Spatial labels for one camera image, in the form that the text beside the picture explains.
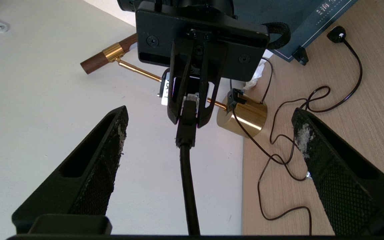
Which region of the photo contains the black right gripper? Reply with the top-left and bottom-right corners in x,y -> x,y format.
137,2 -> 269,129

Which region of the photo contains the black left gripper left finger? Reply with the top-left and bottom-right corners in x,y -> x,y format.
12,106 -> 129,234

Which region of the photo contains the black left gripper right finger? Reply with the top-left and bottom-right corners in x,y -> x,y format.
291,108 -> 384,235

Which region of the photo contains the black ethernet cable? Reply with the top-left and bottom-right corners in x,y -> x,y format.
175,93 -> 201,236

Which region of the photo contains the brass desk lamp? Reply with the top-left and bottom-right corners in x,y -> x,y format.
80,33 -> 268,138

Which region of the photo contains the crumpled white tissue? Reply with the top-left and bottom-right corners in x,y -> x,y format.
243,59 -> 266,90

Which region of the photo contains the black plastic clip stand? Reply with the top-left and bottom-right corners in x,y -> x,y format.
292,46 -> 310,66

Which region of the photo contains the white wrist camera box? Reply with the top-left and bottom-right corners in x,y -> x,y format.
159,68 -> 201,107

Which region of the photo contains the black inline cord switch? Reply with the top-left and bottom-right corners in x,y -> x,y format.
227,88 -> 246,115

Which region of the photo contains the black cable with silver connector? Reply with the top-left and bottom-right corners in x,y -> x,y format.
269,133 -> 312,182

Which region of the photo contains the short black lamp cord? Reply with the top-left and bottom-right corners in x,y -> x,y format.
260,57 -> 274,104

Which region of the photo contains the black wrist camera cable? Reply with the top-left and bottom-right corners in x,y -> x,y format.
262,22 -> 291,50

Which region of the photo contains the black lamp power cable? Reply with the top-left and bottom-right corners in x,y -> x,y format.
227,26 -> 363,167

